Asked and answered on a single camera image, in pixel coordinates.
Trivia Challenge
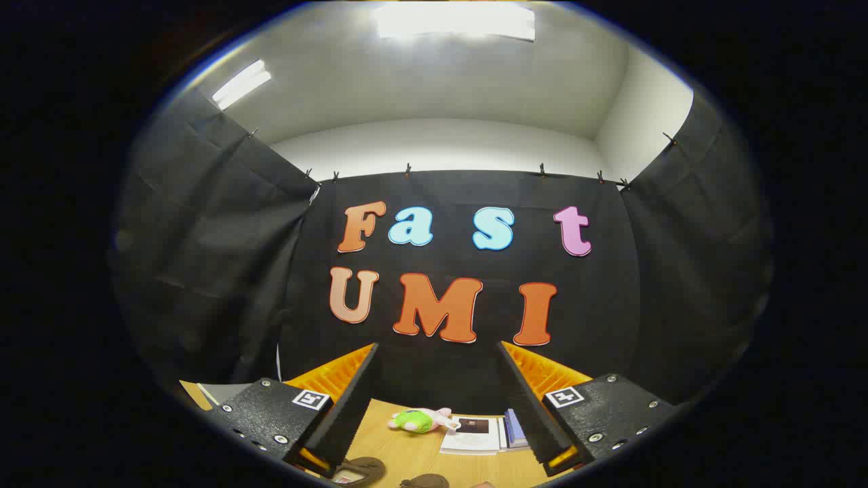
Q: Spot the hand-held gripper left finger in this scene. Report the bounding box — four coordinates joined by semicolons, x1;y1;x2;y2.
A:
202;342;380;479

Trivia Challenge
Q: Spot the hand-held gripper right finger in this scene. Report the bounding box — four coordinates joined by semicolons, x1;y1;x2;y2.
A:
497;341;679;479

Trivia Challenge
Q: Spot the ceiling light panel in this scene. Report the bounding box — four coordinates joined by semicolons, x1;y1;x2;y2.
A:
212;59;272;110
372;2;536;43

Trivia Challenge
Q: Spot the white book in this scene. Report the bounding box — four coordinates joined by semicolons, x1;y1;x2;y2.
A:
439;415;506;455

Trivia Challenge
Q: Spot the black backdrop cloth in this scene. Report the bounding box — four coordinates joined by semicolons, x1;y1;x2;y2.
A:
108;88;774;414

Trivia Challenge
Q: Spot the thick blue book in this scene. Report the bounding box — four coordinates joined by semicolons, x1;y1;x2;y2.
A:
503;408;530;449

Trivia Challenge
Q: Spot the green plush toy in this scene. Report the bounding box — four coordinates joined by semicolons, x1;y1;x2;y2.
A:
388;407;462;434

